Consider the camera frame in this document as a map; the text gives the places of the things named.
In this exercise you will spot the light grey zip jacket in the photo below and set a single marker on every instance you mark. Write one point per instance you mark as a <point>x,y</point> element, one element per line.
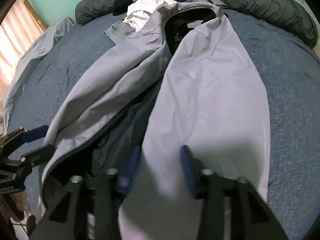
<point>212,92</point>

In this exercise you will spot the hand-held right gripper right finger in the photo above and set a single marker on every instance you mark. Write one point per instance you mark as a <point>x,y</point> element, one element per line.
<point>190,172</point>

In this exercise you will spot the bed with blue sheet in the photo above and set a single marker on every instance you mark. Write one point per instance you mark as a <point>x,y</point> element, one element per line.
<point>295,92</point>

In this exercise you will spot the dark grey rolled duvet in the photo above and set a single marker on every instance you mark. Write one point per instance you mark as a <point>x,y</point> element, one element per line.
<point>262,2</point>

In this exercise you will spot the light grey crumpled sheet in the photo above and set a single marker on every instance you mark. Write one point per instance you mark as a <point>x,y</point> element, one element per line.
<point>30,55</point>

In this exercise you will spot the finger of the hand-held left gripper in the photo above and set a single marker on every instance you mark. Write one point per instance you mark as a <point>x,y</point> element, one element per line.
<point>42,152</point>
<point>37,133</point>

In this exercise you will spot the pink curtain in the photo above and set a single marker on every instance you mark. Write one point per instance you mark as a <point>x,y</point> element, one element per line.
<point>12,42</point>

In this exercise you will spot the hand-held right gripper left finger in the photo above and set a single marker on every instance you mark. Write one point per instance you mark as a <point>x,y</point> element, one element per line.
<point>130,170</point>

